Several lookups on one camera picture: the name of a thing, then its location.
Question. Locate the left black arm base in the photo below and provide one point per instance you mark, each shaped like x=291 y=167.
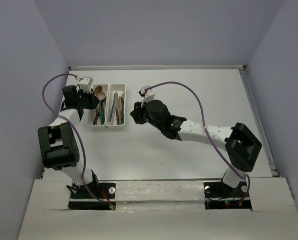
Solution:
x=102 y=199

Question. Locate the silver spoon green handle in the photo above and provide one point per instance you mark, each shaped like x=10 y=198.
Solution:
x=102 y=112

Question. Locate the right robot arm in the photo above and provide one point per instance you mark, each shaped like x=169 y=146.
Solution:
x=241 y=145

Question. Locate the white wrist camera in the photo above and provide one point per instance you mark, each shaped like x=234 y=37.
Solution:
x=147 y=94
x=85 y=83

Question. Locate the steel knife green handle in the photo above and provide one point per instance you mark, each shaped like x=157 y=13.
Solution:
x=123 y=98

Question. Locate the beige plastic spoon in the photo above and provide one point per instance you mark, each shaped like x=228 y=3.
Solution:
x=101 y=96

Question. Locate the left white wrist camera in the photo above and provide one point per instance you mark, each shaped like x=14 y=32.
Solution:
x=85 y=83

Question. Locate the white utensil tray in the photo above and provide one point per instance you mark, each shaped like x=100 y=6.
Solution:
x=119 y=88
x=91 y=113

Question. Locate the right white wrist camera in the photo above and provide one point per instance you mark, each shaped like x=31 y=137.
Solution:
x=147 y=94

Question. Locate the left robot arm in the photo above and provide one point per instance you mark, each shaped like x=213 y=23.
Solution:
x=60 y=144

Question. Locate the white left utensil tray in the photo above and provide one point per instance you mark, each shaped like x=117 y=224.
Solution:
x=91 y=113

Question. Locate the teal plastic spoon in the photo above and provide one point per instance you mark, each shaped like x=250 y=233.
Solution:
x=97 y=117

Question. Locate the steel knife pink handle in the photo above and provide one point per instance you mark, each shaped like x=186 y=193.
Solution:
x=111 y=119

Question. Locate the white right utensil tray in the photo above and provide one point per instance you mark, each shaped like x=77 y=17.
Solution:
x=119 y=88

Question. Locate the orange plastic knife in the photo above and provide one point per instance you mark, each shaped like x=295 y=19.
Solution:
x=119 y=105

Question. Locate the blue plastic knife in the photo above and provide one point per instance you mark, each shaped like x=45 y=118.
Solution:
x=121 y=113

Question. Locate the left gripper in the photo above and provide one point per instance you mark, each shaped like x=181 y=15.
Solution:
x=93 y=100

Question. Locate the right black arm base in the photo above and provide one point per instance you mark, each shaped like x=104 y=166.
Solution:
x=219 y=196

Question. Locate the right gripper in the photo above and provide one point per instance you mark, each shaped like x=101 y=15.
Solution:
x=137 y=112

